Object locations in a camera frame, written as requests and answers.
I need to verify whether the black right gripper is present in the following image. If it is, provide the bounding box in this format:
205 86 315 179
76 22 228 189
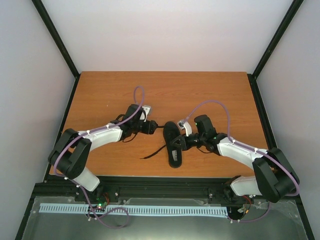
170 132 206 151

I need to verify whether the black canvas sneaker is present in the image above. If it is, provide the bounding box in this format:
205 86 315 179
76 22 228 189
163 121 182 168

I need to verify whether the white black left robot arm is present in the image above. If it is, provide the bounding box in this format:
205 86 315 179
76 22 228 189
48 104 158 202

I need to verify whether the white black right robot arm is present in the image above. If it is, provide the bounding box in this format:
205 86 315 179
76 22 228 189
168 114 300 203

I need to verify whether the right small wiring board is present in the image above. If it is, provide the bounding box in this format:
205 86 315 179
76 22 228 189
237 203 251 216

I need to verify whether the green lit controller board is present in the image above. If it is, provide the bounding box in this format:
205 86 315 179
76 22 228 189
89 201 109 213

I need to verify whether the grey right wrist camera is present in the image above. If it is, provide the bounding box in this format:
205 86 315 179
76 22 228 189
177 119 193 137

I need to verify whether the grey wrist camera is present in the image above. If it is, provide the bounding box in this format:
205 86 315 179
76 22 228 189
177 119 193 137
140 105 152 122

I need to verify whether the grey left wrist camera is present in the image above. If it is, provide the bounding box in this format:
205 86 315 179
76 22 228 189
140 105 152 122

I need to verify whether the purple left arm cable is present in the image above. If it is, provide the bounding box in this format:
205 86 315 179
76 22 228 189
52 85 148 230

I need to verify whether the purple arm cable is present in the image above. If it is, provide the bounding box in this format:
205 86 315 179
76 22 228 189
183 99 301 224
52 85 148 230

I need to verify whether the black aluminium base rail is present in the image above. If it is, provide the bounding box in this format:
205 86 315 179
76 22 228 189
31 175 251 206

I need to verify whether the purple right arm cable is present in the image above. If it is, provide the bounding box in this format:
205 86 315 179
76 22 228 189
183 99 301 224

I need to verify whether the light blue slotted cable duct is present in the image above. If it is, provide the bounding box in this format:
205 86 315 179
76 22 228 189
38 203 228 218

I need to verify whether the black left frame post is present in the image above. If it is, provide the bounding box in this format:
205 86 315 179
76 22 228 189
31 0 81 79

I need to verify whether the black frame post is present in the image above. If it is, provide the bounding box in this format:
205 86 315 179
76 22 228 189
31 0 81 79
251 0 305 78

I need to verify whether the black right frame post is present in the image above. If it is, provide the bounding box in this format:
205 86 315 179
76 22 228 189
251 0 305 78

